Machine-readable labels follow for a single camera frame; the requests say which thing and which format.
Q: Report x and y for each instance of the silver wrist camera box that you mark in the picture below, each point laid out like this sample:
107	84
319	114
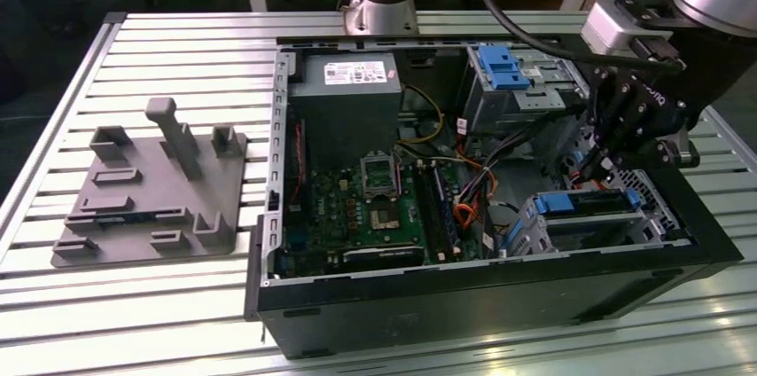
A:
614	30

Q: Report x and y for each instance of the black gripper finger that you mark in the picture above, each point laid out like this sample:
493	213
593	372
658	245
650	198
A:
662	152
617	119

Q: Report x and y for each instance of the CPU socket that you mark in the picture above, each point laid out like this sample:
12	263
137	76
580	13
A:
379	172

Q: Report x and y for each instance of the green RAM stick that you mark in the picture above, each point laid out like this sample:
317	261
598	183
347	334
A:
127	218

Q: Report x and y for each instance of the RAM stick in slot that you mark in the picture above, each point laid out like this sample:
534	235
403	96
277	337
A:
444	212

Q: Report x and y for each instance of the hard disk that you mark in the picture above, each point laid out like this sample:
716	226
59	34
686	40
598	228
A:
556	204

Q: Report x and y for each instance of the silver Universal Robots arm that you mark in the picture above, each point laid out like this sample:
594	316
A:
384	8

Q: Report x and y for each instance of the blue drive cage latch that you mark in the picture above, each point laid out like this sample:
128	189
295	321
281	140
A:
501	68

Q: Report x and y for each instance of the grey parts rack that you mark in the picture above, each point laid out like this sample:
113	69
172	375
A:
148	181

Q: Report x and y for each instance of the green motherboard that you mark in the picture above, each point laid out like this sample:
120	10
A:
343	216

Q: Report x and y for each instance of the black graphics card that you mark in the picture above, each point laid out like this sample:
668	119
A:
381	257

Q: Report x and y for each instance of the black open PC case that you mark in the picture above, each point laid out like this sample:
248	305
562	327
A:
444	305

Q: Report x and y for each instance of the metal disk bay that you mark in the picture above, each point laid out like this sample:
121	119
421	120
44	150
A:
592	234

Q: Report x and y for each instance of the grey power supply unit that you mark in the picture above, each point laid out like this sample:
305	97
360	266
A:
343	114

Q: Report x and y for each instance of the metal optical drive cage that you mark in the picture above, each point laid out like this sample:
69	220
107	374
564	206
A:
532	96

